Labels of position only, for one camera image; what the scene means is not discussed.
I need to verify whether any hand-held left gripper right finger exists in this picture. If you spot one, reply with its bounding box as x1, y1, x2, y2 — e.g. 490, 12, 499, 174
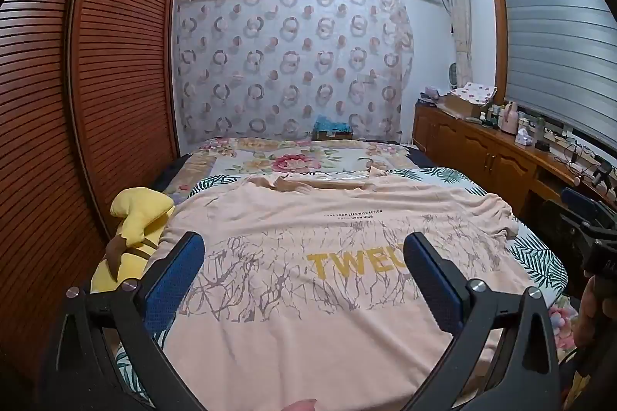
402, 232, 562, 411

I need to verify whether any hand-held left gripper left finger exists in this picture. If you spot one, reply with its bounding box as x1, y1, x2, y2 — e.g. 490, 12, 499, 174
41, 232, 208, 411

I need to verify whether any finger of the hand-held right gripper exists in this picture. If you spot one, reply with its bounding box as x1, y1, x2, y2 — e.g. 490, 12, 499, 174
560, 186, 615, 223

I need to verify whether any peach printed t-shirt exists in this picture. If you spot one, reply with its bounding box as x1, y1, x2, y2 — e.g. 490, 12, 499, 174
135, 172, 536, 411

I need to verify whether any person's right hand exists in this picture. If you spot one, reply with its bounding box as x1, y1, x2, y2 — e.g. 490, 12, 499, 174
576, 276, 617, 373

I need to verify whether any white power strip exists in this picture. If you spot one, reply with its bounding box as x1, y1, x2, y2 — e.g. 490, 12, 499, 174
554, 141, 593, 173

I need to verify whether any green leaf print sheet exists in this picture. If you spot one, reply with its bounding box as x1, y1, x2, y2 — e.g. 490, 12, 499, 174
116, 167, 570, 397

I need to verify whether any yellow plush toy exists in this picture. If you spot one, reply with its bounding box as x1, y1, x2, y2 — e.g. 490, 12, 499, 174
91, 186, 177, 296

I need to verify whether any pink kettle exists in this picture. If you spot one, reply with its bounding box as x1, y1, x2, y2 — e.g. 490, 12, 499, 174
500, 101, 520, 133

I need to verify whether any wooden cabinet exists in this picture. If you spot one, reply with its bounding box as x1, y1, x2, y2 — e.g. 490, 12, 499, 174
412, 100, 617, 219

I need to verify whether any navy bed sheet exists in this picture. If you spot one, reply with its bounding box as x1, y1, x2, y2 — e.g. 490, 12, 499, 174
149, 143, 439, 190

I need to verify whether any large cardboard box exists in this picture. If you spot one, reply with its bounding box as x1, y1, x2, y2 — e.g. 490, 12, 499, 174
441, 93, 483, 118

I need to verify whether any grey window blind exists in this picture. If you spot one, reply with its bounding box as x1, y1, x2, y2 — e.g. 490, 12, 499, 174
496, 0, 617, 142

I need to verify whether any floral blanket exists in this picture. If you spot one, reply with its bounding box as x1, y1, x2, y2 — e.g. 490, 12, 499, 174
161, 137, 579, 364

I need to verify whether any small cardboard box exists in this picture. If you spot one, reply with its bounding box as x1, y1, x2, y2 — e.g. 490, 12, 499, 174
312, 129, 352, 142

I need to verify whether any beige window curtain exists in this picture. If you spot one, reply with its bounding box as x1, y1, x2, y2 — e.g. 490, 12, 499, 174
442, 0, 475, 91

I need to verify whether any sheer ring-patterned curtain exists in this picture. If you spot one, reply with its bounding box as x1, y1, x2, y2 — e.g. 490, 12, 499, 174
172, 0, 415, 144

